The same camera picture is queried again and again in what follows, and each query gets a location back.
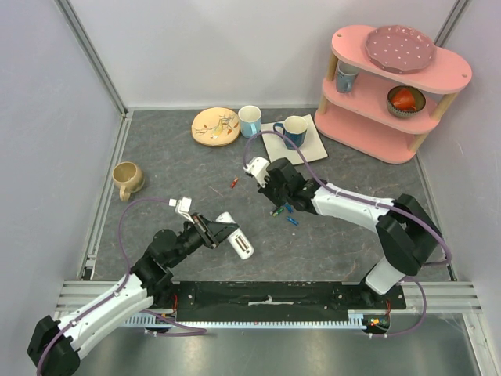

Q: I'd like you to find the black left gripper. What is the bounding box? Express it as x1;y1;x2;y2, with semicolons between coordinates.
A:
168;212;239;267

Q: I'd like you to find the white remote control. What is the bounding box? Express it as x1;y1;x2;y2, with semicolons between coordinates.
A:
216;211;254;260

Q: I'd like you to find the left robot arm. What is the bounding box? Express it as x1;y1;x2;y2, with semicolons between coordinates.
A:
27;213;246;375

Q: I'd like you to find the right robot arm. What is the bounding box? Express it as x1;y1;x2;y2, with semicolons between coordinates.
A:
245;157;442;309

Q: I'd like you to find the blue battery lower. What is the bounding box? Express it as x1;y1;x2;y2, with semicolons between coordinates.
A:
286;216;299;226

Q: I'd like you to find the white square plate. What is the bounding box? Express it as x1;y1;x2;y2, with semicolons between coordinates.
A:
260;114;329;168

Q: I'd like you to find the dark blue mug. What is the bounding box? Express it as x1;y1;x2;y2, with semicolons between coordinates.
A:
272;116;308;150

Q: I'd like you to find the light blue mug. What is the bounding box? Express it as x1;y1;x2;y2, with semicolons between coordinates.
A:
238;105;261;138

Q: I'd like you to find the beige floral plate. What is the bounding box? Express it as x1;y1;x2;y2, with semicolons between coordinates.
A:
191;107;240;146

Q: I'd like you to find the beige mug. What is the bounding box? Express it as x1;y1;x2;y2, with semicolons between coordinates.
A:
112;161;145;201

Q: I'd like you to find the blue grey mug on shelf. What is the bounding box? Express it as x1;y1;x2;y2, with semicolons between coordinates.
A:
335;62;359;93

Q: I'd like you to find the pink three-tier shelf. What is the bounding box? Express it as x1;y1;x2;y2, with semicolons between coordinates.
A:
315;25;472;164

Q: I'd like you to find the dark patterned bowl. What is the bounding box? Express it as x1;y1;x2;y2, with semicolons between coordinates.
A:
387;85;427;119

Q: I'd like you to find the red cup in bowl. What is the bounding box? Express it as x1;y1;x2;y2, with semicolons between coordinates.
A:
391;88;416;112

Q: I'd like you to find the purple dotted plate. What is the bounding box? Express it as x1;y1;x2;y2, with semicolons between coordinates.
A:
365;25;436;74

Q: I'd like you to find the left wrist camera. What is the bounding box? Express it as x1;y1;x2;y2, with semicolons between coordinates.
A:
168;197;194;223

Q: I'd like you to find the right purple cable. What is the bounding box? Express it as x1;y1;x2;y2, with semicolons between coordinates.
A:
242;131;451;340

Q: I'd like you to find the purple cable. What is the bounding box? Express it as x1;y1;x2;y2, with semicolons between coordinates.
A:
35;197;207;375
242;131;451;340

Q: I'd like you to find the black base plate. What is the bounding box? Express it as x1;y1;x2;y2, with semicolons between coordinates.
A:
153;281;406;310

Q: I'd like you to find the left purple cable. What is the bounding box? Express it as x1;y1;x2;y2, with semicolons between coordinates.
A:
35;197;207;375

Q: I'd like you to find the slotted cable duct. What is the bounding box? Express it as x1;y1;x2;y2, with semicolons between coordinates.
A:
123;311;391;330

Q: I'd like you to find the aluminium frame rail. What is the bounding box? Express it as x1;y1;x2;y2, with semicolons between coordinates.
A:
55;0;128;118

